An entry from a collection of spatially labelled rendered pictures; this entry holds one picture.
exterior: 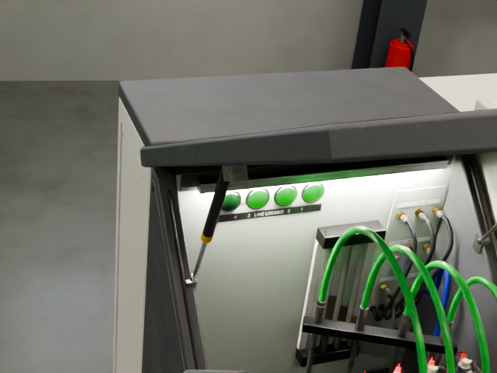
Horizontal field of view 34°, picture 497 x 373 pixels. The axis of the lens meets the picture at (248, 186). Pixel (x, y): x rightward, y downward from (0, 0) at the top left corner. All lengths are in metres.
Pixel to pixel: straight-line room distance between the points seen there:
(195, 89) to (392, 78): 0.48
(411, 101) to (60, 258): 2.26
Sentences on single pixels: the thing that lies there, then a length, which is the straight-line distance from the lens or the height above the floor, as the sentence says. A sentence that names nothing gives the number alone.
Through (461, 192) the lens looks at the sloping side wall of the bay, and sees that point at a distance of 1.79.
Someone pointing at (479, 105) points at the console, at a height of 1.54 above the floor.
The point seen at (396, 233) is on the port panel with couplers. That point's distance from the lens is 1.82.
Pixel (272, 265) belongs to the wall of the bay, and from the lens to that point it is 1.73.
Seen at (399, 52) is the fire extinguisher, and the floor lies 0.44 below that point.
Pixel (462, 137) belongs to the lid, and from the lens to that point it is 0.73.
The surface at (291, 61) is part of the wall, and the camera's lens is 5.62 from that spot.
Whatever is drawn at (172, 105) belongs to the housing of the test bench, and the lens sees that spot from 1.67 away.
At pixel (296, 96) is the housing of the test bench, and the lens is 1.76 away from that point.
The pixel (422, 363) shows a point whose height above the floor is 1.31.
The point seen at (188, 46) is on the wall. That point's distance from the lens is 5.40.
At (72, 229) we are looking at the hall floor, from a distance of 3.93.
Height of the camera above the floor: 2.22
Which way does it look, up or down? 31 degrees down
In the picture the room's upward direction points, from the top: 7 degrees clockwise
